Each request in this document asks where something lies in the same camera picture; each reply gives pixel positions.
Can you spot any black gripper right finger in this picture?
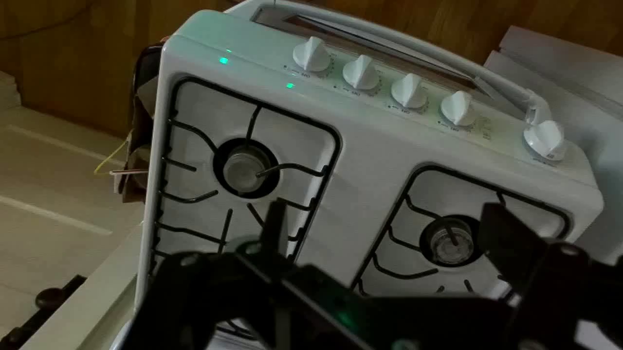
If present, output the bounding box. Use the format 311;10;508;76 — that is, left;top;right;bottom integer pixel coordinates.
480;203;623;350

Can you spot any white gas stove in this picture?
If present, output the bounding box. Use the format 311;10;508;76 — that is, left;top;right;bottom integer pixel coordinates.
132;0;607;350

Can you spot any white oven door handle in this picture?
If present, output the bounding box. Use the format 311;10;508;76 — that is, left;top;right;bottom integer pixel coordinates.
225;0;552;125

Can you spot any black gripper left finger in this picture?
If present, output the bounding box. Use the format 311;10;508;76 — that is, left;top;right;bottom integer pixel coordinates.
128;199;375;350

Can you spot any round stove burner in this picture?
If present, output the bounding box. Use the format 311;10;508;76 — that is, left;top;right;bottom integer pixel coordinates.
212;137;282;201
418;215;484;269

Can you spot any white stove knob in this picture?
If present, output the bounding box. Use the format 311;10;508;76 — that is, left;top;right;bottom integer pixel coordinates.
438;88;476;129
389;73;430;111
340;53;381;94
290;36;332;75
521;119;566;164

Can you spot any black stove burner grate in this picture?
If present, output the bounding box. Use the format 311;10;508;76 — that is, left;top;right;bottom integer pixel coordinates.
350;166;572;304
149;76;344;261

